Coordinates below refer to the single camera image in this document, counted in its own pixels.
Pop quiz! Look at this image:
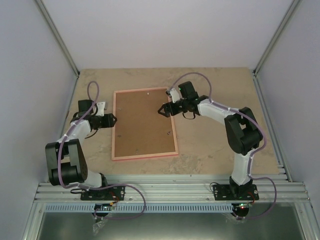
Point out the brown cardboard backing board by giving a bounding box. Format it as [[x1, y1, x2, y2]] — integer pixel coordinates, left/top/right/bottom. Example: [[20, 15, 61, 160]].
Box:
[[114, 88, 176, 158]]

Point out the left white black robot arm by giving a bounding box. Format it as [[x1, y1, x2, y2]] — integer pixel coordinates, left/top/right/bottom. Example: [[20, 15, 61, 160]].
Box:
[[45, 99, 117, 200]]

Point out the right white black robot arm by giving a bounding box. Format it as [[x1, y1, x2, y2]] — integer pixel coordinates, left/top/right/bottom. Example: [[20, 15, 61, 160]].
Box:
[[157, 81, 263, 201]]

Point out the crumpled clear plastic wrap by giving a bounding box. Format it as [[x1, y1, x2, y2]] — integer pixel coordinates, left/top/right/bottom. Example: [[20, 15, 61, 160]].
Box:
[[92, 219, 105, 236]]

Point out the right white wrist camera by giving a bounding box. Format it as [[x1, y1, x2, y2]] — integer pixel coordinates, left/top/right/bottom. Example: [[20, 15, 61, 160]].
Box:
[[166, 87, 181, 103]]

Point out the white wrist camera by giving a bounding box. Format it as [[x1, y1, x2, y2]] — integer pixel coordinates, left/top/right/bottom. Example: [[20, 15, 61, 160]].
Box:
[[166, 87, 181, 103], [96, 101, 108, 117]]

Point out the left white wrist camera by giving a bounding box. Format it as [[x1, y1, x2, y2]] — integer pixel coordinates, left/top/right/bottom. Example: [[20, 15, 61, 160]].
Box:
[[96, 101, 108, 117]]

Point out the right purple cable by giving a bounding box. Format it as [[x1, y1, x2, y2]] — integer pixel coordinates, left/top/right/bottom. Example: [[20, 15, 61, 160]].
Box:
[[167, 71, 277, 221]]

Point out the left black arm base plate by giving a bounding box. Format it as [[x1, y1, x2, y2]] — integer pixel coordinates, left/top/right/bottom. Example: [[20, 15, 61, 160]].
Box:
[[80, 186, 126, 202]]

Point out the aluminium rail bed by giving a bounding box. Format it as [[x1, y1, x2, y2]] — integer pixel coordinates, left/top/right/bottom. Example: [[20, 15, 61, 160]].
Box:
[[33, 159, 312, 204]]

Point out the grey slotted cable duct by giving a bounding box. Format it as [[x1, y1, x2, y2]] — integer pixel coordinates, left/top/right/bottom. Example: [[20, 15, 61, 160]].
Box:
[[44, 203, 233, 214]]

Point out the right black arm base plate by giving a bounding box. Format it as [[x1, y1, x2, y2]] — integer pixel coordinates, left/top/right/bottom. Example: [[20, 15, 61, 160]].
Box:
[[210, 184, 260, 201]]

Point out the left aluminium corner post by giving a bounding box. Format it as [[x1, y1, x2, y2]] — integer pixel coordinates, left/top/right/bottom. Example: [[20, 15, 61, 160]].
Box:
[[34, 0, 80, 78]]

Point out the aluminium corner post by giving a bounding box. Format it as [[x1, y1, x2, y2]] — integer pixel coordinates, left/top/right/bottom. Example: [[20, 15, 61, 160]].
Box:
[[252, 0, 302, 77], [34, 0, 80, 78]]

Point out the right aluminium corner post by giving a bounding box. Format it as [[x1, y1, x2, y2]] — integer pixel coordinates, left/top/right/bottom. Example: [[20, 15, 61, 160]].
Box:
[[252, 0, 302, 77]]

